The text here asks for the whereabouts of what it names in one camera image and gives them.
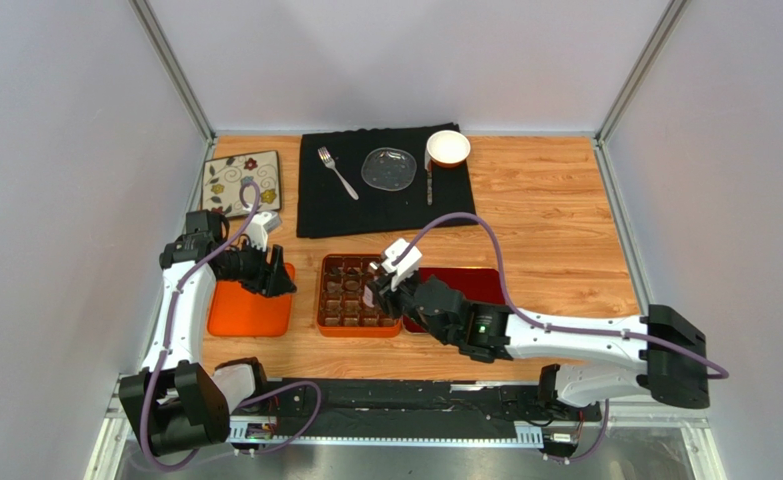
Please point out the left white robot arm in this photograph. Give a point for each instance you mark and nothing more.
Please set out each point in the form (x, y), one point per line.
(173, 404)

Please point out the floral square plate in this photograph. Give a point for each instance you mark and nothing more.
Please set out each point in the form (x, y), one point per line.
(223, 178)

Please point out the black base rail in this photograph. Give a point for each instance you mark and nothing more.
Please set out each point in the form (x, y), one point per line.
(404, 410)

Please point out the white orange bowl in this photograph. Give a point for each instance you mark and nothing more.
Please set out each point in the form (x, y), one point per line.
(447, 148)

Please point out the light leaf chocolate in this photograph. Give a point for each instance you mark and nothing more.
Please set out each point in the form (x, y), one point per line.
(334, 288)

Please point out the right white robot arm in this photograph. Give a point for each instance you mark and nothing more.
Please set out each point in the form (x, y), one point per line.
(660, 353)

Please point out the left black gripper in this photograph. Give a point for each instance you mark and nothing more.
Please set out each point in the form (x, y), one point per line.
(268, 280)

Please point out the red lacquer tray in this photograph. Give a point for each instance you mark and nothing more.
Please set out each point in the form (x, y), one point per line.
(475, 283)

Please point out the orange tin lid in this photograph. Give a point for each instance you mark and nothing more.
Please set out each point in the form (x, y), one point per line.
(235, 312)

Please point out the silver fork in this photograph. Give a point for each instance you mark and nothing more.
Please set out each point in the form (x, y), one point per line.
(329, 163)

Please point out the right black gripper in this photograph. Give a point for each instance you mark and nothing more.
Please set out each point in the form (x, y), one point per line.
(400, 293)

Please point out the black cloth mat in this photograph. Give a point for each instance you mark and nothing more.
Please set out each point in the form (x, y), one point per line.
(325, 209)

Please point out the clear glass plate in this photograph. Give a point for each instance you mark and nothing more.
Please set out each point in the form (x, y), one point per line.
(389, 169)

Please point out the orange chocolate box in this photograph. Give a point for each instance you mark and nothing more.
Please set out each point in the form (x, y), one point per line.
(345, 315)

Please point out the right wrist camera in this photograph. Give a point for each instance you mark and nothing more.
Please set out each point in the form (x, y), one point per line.
(400, 259)

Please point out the dark handled knife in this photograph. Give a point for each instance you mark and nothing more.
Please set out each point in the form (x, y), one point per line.
(429, 186)

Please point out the pink handled metal tongs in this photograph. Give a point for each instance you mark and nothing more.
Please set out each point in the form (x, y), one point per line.
(368, 297)

